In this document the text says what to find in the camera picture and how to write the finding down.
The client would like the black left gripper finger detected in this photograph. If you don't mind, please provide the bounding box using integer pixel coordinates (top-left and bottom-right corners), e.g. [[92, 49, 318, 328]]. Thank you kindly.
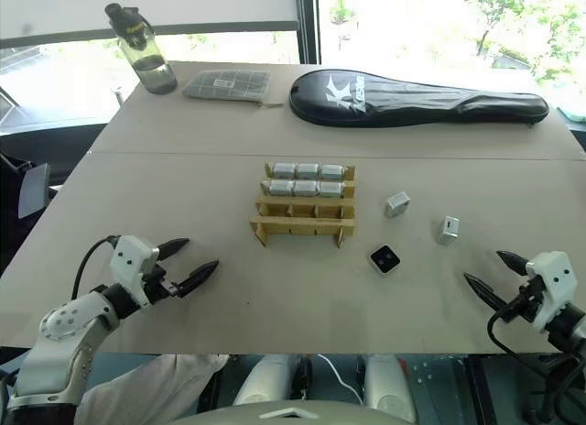
[[157, 237, 191, 263], [175, 259, 221, 299]]

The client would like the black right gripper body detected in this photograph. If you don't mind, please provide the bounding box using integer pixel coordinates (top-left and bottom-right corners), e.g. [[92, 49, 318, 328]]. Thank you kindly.
[[502, 278, 547, 324]]

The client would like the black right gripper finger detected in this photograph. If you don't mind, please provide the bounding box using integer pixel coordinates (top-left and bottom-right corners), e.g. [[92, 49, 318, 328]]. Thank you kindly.
[[495, 249, 531, 277], [462, 271, 506, 314]]

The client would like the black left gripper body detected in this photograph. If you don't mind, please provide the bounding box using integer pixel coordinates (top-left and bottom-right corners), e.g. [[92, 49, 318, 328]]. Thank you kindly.
[[142, 258, 185, 303]]

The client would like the white cloth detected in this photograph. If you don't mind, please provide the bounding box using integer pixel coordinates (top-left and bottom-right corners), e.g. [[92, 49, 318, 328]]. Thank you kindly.
[[75, 351, 230, 425]]

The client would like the black square device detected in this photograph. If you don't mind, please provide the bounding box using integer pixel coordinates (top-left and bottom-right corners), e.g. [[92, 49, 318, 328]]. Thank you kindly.
[[367, 244, 403, 278]]

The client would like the grey perforated metal plate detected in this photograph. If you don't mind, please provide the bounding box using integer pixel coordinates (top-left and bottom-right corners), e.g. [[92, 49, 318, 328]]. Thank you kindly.
[[401, 354, 475, 425]]

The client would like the wooden slotted rack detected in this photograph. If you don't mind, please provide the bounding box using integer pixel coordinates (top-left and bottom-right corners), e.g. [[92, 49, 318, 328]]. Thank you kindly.
[[248, 160, 358, 250]]

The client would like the white rounded robot leg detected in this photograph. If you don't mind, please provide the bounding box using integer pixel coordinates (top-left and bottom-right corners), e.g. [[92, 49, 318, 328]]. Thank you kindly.
[[363, 353, 417, 422], [232, 353, 304, 407]]

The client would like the grey chair back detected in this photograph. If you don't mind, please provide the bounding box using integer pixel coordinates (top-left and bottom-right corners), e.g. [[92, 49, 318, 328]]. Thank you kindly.
[[17, 162, 60, 221]]

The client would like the teal cloth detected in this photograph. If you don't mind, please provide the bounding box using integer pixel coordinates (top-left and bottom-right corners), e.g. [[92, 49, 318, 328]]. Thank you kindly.
[[556, 104, 586, 125]]

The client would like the grey robot torso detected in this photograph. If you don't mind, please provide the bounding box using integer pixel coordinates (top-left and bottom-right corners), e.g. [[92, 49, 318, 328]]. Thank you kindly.
[[176, 398, 413, 425]]

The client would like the grey mesh zipper pouch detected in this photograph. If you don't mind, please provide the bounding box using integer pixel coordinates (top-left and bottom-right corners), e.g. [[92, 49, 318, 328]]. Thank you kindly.
[[181, 69, 283, 109]]

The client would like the clear black-capped water bottle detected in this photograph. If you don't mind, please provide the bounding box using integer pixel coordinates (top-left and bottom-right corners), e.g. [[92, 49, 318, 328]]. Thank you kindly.
[[103, 2, 179, 96]]

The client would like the black racket cover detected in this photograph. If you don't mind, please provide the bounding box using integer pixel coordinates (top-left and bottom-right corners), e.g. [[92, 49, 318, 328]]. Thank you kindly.
[[288, 69, 550, 129]]

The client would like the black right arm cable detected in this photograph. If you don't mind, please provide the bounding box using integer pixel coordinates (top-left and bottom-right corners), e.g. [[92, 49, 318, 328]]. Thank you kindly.
[[485, 299, 586, 401]]

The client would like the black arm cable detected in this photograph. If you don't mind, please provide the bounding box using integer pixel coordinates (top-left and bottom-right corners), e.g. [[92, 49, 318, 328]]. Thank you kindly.
[[71, 234, 123, 303], [485, 299, 586, 401]]

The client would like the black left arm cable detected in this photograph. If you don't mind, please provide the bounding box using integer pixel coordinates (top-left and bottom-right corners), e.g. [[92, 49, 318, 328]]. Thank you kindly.
[[71, 234, 123, 303]]

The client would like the thin white cable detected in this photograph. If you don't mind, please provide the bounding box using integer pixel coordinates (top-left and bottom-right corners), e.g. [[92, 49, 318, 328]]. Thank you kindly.
[[319, 354, 368, 406]]

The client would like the black window frame post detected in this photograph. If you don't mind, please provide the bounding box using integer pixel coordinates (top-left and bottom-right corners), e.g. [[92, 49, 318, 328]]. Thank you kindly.
[[296, 0, 320, 65]]

